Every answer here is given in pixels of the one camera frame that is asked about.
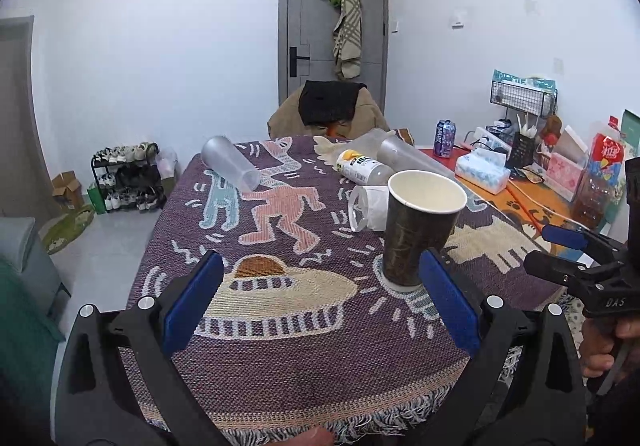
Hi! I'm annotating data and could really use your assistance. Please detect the red snack packet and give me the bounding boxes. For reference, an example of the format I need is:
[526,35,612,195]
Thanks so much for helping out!
[585,133,626,183]

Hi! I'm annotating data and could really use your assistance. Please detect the clear plastic container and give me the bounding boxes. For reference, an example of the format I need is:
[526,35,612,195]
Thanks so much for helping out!
[572,171,622,228]

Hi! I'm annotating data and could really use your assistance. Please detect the chair with tan jacket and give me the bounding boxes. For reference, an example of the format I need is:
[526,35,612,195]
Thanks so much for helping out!
[267,82,391,138]

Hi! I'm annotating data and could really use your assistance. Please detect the pink box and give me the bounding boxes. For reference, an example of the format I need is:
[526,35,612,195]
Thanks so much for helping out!
[546,151,586,190]

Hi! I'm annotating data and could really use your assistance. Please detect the white bottle with yellow label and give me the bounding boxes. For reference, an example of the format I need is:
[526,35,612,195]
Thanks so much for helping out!
[335,149,396,186]

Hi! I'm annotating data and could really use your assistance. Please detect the purple drink can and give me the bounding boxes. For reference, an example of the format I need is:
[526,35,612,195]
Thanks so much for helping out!
[432,119,457,159]

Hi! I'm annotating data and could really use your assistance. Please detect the dark paper cup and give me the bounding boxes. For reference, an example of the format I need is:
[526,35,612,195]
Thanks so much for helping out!
[381,169,469,289]

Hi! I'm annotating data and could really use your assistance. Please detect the grey sofa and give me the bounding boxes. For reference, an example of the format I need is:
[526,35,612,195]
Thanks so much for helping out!
[0,215,72,327]

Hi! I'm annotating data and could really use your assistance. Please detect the clear plastic cup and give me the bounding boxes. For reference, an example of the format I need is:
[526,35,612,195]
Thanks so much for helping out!
[348,184,391,233]

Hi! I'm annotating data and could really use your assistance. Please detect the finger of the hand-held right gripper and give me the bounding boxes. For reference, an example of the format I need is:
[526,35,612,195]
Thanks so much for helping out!
[541,224,626,257]
[522,250,608,288]

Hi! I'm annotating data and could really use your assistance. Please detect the green box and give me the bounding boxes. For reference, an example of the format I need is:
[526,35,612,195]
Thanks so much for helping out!
[619,108,640,158]

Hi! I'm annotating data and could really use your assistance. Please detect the cream rubber glove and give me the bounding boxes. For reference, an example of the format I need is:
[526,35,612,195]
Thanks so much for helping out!
[313,135,352,169]

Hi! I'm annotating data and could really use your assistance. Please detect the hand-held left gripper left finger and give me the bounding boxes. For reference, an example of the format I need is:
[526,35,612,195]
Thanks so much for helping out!
[57,250,232,446]

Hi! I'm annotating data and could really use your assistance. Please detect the clear plastic bag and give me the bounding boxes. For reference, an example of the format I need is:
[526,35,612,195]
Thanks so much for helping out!
[154,147,180,180]

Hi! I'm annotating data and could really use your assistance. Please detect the frosted plastic cup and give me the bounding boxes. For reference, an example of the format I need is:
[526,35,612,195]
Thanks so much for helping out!
[376,136,453,179]
[348,128,397,153]
[200,135,261,192]

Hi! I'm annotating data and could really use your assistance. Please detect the green bag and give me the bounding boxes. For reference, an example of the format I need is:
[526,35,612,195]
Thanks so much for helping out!
[87,181,107,216]

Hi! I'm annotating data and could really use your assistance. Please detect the orange table mat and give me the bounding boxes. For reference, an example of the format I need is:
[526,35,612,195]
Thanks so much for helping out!
[419,148,593,258]

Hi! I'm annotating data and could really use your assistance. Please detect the white power strip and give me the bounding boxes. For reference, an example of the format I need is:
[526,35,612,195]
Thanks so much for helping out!
[465,125,502,150]

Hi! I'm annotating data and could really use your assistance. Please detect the blue white tissue box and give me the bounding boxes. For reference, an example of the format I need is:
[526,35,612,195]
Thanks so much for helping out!
[453,148,512,193]

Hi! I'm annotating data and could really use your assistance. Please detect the cardboard box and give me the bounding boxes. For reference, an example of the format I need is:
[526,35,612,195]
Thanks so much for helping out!
[51,171,84,210]

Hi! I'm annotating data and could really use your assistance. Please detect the purple printed blanket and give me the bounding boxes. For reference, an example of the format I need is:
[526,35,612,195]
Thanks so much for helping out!
[119,128,583,446]

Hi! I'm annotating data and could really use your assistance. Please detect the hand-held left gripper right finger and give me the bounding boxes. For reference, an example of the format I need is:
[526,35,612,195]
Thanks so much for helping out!
[404,249,587,446]

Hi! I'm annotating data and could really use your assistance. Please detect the person's right hand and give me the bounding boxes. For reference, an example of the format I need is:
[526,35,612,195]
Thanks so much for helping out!
[579,315,640,379]

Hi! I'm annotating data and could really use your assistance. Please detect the grey door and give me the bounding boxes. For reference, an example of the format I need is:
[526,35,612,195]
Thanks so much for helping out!
[277,0,390,113]

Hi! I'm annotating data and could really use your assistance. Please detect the black utensil holder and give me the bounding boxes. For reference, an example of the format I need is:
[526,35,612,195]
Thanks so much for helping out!
[509,113,539,171]

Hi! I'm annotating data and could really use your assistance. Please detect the black wire basket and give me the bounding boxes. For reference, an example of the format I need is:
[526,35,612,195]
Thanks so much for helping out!
[488,80,559,118]

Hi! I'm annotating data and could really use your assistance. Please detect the black door handle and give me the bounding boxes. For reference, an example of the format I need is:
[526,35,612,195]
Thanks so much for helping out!
[288,46,311,78]

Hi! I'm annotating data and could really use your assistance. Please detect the striped scarf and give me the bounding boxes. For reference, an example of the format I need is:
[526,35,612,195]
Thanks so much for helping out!
[332,0,362,80]

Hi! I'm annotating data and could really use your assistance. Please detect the black garment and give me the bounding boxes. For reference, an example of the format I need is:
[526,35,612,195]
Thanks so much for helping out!
[298,80,368,125]

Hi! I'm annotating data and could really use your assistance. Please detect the black shoe rack with shoes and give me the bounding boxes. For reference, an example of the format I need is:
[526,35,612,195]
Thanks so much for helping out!
[90,141,168,215]

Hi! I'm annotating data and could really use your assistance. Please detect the teal packet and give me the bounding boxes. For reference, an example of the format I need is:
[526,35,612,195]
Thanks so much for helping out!
[492,69,557,93]

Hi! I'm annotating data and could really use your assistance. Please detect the brown plush toy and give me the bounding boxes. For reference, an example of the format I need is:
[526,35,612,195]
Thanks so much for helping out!
[538,115,564,147]

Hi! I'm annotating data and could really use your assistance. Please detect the green floor mat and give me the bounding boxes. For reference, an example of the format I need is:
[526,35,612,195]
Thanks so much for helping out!
[39,203,96,256]

